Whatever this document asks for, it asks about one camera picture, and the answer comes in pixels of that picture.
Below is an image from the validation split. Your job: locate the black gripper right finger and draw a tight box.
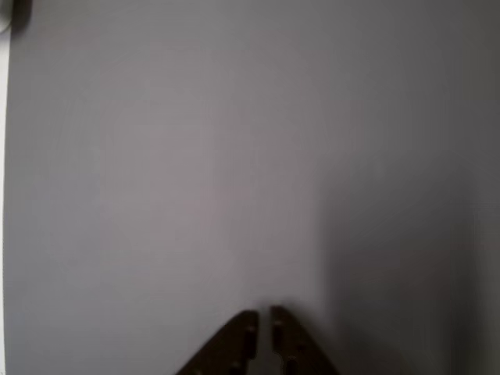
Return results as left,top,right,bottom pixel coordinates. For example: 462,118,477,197
269,305,341,375

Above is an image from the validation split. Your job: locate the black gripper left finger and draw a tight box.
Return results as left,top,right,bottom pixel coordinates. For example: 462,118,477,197
173,309,259,375

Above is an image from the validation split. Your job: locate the white flat device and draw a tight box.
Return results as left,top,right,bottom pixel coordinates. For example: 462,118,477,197
0,0,13,34

